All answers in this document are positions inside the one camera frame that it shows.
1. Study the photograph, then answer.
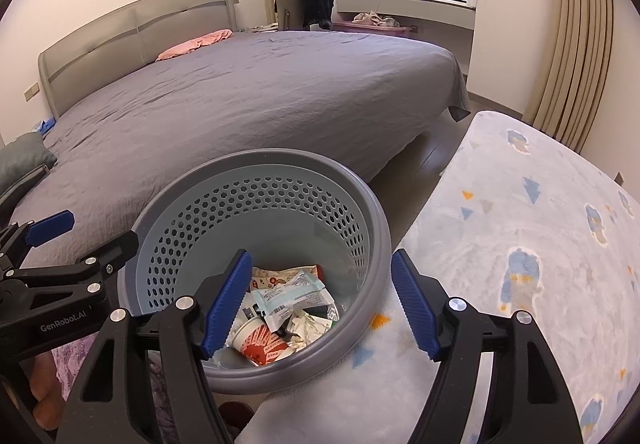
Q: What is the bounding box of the red patterned snack wrapper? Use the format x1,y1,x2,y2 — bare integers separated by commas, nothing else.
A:
250,265,323,290

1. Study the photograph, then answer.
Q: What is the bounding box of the red white paper cup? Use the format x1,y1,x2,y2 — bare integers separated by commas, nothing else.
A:
231,317,295,366

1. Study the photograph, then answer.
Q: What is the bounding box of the light blue wipes packet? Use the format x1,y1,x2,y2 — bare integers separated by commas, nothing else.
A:
252,271,334,333

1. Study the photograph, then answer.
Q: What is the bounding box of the white paper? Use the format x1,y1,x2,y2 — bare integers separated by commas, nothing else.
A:
285,310,333,351

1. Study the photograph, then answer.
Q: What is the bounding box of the grey perforated trash basket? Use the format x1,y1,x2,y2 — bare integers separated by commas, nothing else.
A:
117,149,392,394

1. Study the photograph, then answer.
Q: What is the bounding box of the left hand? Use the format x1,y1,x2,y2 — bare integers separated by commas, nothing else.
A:
29,352,65,431

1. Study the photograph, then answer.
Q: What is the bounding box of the grey pillow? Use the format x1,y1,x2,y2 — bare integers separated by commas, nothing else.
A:
0,131,56,193

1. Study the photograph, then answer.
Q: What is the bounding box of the light blue patterned blanket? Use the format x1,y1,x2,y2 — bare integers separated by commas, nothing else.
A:
240,112,639,443

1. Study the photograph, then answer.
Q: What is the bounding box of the grey bed headboard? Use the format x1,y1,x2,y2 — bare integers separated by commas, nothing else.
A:
38,0,240,118

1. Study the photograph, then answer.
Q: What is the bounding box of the pink cloth on bed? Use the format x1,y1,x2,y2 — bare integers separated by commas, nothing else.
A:
155,28,233,62

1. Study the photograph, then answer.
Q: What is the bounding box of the grey bed sheet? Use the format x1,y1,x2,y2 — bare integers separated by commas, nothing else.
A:
13,32,469,267

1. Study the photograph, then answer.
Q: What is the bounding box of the chair with black garment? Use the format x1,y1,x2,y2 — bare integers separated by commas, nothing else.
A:
274,0,335,30

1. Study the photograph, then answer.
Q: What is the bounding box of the pink storage box with clothes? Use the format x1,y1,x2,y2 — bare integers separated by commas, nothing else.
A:
333,12,411,38

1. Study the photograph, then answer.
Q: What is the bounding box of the beige right curtain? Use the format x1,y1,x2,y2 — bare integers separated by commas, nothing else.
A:
523,0,614,153

